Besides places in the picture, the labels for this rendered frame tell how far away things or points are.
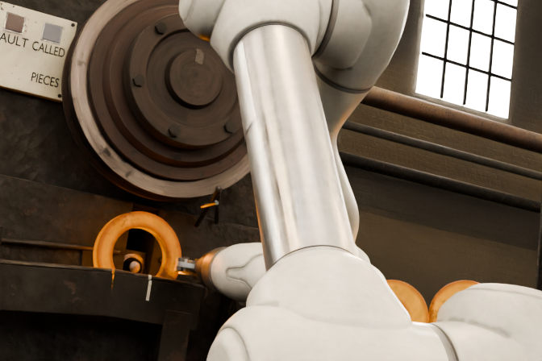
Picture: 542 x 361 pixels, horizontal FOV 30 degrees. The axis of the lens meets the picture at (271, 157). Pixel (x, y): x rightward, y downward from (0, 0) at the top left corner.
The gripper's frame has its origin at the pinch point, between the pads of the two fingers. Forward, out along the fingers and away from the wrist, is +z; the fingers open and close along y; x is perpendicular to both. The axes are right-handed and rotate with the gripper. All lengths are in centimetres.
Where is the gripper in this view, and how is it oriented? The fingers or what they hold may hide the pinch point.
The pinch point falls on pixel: (184, 267)
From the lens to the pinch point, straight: 211.7
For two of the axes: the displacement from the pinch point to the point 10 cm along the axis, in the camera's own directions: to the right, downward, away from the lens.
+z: -4.2, 0.7, 9.0
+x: 1.7, -9.7, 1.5
